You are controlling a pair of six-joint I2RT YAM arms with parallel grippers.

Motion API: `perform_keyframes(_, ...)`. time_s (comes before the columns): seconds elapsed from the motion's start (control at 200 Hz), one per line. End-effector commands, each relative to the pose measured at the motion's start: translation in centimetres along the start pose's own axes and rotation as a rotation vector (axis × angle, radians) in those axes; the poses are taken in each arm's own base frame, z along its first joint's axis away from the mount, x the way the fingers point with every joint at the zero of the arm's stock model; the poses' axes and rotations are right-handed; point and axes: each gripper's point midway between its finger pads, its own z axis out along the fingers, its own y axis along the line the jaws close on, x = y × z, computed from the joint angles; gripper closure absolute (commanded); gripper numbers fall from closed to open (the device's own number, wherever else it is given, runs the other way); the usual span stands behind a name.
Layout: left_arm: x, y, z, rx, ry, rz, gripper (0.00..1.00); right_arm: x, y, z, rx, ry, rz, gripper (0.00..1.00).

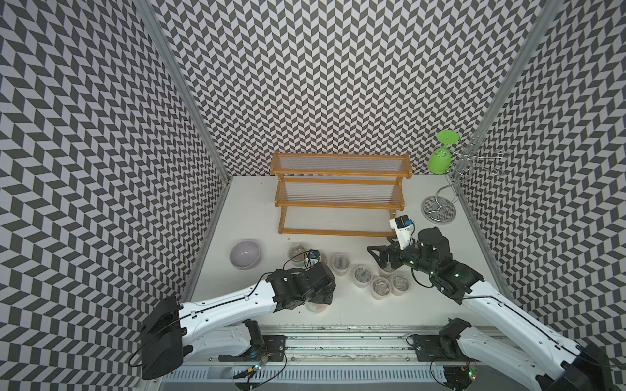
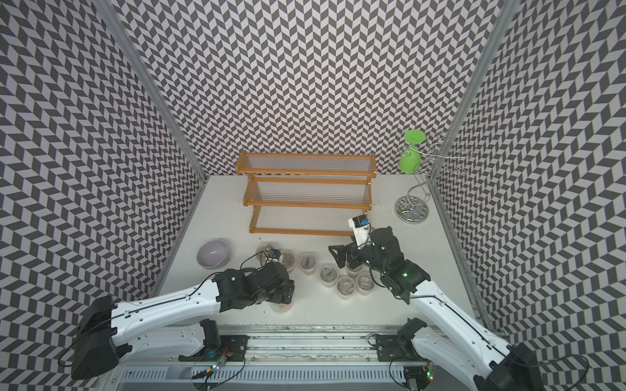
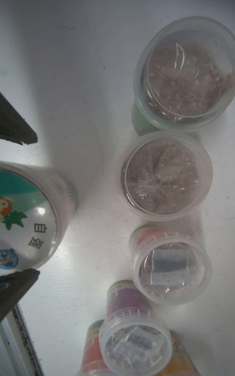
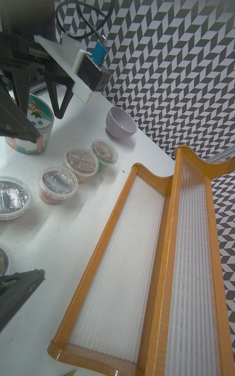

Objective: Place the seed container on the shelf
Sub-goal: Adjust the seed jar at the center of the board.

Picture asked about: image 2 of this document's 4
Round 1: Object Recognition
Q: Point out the tall seed jar orange label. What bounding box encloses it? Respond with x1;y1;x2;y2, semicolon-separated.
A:
269;301;294;313

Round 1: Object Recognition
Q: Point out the green label seed cup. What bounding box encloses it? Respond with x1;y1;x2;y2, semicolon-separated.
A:
256;243;276;254

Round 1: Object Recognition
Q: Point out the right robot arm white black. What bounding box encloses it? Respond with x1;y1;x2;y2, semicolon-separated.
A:
329;215;544;390

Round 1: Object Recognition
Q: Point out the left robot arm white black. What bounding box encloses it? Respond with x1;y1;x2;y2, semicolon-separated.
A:
69;262;295;380

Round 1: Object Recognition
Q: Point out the seed cup centre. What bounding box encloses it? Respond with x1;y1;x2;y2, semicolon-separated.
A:
319;264;339;288

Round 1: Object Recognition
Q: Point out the seed cup back right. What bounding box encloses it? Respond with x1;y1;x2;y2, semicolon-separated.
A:
346;265;364;279

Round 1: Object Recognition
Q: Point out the seed cup red label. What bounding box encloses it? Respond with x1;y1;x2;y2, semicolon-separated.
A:
298;253;318;275

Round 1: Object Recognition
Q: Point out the seed cup front right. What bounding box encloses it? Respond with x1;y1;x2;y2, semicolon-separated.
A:
355;272;376;296

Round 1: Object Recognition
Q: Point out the seed cup front middle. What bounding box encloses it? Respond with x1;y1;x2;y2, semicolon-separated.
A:
335;275;357;300

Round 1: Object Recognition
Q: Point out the wooden two-tier shelf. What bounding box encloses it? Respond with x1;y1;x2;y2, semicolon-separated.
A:
236;151;378;237

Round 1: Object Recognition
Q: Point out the lilac bowl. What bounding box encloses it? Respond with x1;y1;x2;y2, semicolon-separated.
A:
197;239;230;270

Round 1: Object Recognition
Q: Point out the green plastic wine glass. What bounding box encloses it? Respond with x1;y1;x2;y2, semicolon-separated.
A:
399;130;425;174

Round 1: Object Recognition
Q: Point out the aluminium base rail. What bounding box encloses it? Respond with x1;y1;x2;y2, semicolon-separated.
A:
96;325;453;390

